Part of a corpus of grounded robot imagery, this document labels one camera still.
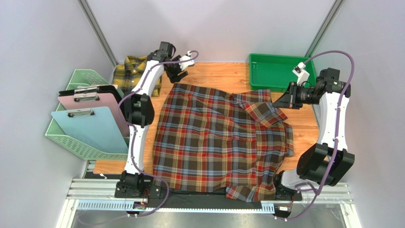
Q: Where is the blue clipboard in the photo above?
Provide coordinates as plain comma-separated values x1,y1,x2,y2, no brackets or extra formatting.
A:
49,107,128,160

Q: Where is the mint green file organizer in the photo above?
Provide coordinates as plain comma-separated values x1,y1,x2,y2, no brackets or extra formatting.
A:
45,69,129,160

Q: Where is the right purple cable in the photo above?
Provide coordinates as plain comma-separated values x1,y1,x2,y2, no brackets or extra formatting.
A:
273,50,356,221

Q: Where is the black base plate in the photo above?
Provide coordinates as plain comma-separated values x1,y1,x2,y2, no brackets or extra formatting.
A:
84,171,303,209

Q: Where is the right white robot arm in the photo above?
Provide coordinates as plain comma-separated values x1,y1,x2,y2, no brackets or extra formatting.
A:
273,68,355,190

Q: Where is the pink clipboard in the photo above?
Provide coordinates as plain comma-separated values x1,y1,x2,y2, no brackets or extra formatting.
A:
58,92,130,137

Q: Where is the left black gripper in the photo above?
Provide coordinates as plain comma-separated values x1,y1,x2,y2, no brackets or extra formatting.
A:
165,55,188,84

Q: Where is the left corner aluminium post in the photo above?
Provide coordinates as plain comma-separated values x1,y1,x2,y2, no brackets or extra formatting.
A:
77,0,119,67

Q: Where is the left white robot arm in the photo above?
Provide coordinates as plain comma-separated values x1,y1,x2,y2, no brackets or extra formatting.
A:
118,41,199,188

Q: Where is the green plastic tray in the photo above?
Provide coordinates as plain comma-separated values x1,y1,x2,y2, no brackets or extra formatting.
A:
249,54,307,93

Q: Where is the right corner aluminium post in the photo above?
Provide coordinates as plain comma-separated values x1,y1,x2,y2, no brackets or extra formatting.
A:
305,0,345,57

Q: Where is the purple cable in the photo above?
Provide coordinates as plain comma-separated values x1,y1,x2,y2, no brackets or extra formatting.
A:
117,50,200,218
273,50,356,221

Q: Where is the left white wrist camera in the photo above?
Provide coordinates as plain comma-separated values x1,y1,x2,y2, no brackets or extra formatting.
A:
179,55,195,71

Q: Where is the yellow plaid folded shirt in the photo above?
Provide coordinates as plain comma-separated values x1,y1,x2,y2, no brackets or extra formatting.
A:
112,56,147,96

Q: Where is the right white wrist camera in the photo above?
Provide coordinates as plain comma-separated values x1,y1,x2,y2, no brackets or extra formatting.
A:
292,62,310,86

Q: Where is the aluminium rail frame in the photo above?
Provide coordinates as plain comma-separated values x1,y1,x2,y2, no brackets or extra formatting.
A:
57,161,361,228

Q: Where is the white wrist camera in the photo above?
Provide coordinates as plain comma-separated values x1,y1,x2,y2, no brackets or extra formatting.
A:
292,62,310,86
179,55,195,71

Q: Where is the red brown plaid shirt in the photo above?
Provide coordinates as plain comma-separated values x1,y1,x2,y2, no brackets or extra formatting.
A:
153,84,294,202

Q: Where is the corner aluminium post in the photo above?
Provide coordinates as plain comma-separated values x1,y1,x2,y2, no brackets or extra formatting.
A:
77,0,119,67
305,0,345,57

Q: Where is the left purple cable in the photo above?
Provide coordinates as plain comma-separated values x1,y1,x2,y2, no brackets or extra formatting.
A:
117,50,200,218

